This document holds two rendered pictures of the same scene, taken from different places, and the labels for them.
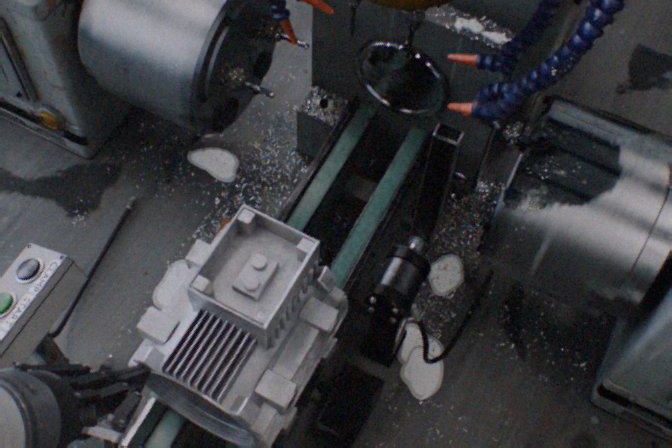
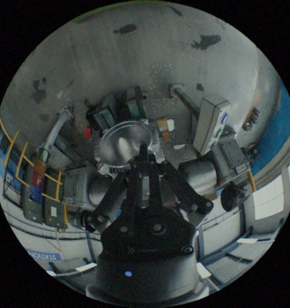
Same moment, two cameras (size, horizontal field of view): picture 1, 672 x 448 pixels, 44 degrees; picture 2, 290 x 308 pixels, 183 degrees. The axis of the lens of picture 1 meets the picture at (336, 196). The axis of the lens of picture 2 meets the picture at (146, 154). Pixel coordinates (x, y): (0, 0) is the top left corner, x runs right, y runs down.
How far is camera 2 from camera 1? 84 cm
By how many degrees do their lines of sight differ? 33
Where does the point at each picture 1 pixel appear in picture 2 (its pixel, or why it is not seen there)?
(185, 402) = (134, 124)
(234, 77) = not seen: hidden behind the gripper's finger
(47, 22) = (222, 176)
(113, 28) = (209, 183)
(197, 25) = not seen: hidden behind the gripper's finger
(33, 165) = not seen: hidden behind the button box
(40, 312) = (203, 136)
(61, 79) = (216, 158)
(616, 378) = (85, 171)
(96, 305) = (185, 110)
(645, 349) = (83, 185)
